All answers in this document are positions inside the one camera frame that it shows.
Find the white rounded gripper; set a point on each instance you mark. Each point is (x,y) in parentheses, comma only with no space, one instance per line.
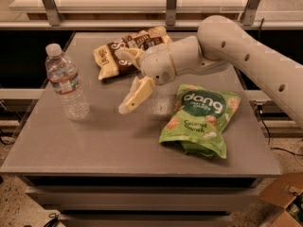
(156,62)

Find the clear plastic water bottle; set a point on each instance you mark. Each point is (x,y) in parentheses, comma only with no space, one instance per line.
(64,76)

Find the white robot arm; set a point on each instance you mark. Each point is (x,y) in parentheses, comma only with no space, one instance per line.
(218,41)

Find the brown and cream snack bag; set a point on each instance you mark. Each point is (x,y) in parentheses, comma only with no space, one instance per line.
(111,66)

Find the green dang coconut crunch bag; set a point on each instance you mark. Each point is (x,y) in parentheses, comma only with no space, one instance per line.
(199,119)

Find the grey table with drawers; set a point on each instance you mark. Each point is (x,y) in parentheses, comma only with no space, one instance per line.
(111,171)

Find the black object on floor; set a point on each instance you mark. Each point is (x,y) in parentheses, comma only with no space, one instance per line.
(53,220)

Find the brown cardboard box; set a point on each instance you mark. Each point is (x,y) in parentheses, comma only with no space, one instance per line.
(285,194)

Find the metal window frame rail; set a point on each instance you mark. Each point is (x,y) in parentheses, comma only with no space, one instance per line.
(133,14)

